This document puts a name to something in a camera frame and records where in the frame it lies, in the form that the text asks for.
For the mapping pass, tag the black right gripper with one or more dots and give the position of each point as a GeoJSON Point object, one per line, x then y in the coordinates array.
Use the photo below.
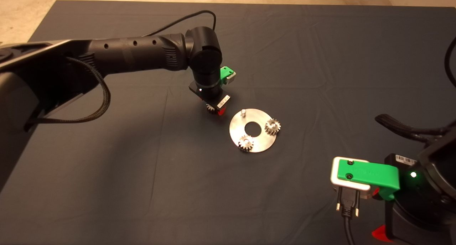
{"type": "Point", "coordinates": [420, 236]}

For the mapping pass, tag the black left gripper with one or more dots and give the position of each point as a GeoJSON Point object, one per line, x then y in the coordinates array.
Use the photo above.
{"type": "Point", "coordinates": [215, 100]}

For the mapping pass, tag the small steel planetary gear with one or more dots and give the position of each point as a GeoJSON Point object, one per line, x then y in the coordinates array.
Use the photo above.
{"type": "Point", "coordinates": [245, 143]}
{"type": "Point", "coordinates": [273, 126]}
{"type": "Point", "coordinates": [210, 109]}

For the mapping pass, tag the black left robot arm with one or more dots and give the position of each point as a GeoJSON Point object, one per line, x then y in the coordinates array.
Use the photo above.
{"type": "Point", "coordinates": [135, 54]}

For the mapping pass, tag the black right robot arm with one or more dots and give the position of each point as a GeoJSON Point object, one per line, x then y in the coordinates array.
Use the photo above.
{"type": "Point", "coordinates": [438, 188]}

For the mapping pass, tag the round metal carrier plate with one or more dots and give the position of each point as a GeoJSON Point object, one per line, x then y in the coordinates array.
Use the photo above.
{"type": "Point", "coordinates": [263, 143]}

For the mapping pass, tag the dark grey table cloth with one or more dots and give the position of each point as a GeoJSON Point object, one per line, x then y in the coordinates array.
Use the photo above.
{"type": "Point", "coordinates": [285, 42]}

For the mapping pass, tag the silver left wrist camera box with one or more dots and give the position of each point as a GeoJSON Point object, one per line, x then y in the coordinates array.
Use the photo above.
{"type": "Point", "coordinates": [231, 77]}

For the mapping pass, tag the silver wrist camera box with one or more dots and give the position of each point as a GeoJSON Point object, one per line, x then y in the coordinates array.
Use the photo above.
{"type": "Point", "coordinates": [335, 177]}
{"type": "Point", "coordinates": [231, 77]}

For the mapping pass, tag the green left camera mount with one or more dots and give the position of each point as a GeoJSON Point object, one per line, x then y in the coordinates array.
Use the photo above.
{"type": "Point", "coordinates": [224, 73]}

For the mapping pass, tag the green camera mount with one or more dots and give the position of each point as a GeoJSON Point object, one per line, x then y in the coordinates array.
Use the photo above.
{"type": "Point", "coordinates": [224, 73]}
{"type": "Point", "coordinates": [370, 173]}

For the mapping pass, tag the green right camera mount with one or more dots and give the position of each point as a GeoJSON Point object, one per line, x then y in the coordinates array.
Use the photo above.
{"type": "Point", "coordinates": [370, 173]}

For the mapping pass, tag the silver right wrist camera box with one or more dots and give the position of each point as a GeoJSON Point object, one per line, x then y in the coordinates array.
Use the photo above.
{"type": "Point", "coordinates": [335, 177]}

